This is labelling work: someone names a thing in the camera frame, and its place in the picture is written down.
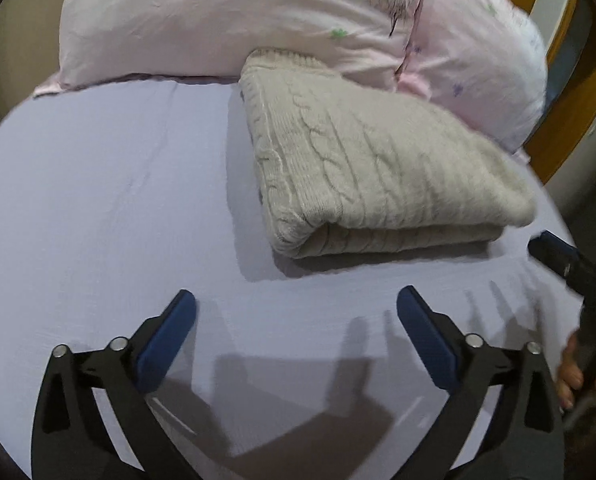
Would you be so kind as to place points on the wooden headboard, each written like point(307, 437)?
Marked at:
point(563, 75)

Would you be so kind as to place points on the person's right hand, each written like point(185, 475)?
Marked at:
point(570, 370)

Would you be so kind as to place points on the lavender bed sheet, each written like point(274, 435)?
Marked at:
point(128, 210)

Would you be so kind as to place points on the pink floral pillow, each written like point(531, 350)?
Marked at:
point(288, 25)

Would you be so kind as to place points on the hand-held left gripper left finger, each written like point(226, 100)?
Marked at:
point(165, 342)

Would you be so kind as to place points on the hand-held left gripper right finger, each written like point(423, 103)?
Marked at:
point(430, 342)

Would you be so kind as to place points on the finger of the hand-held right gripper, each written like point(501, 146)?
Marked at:
point(560, 257)

